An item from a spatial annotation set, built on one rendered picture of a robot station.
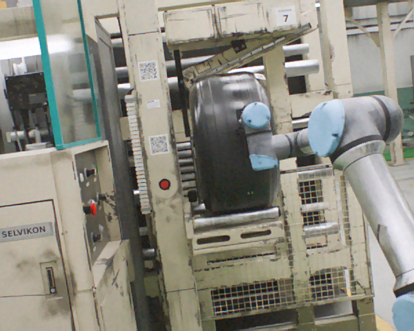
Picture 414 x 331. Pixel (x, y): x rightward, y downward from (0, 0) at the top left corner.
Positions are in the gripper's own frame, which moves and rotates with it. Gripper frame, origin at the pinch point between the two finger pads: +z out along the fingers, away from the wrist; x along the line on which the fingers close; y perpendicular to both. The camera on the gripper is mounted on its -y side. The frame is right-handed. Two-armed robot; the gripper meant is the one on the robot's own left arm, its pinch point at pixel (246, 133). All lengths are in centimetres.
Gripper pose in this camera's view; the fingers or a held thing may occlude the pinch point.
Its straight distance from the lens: 173.0
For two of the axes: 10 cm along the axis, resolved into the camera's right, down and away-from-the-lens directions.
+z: -0.2, 0.3, 10.0
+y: -1.4, -9.9, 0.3
